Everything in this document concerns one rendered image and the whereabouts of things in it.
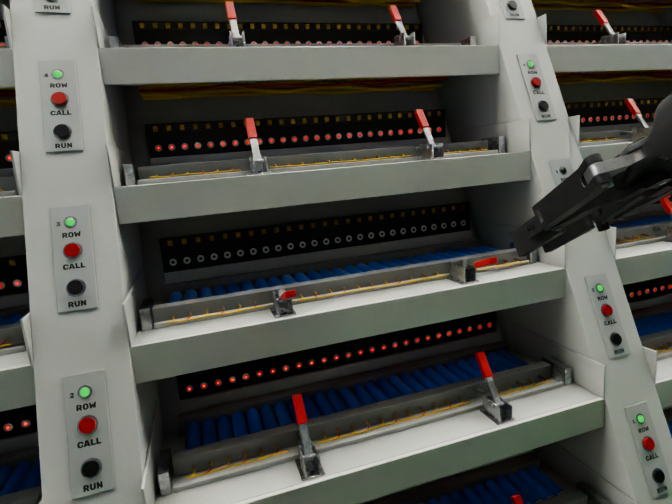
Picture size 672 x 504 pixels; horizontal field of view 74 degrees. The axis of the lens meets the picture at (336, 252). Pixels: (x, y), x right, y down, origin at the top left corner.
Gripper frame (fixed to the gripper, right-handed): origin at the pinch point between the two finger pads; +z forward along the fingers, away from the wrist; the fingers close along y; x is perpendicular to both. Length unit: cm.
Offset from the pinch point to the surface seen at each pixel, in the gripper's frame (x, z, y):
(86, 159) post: 21, 13, -48
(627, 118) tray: 33, 28, 58
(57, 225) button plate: 13, 14, -51
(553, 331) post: -9.0, 23.9, 15.7
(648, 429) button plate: -25.1, 19.5, 21.5
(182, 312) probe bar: 2.5, 20.4, -39.2
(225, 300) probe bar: 3.2, 20.2, -33.8
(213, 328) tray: -0.8, 17.4, -35.7
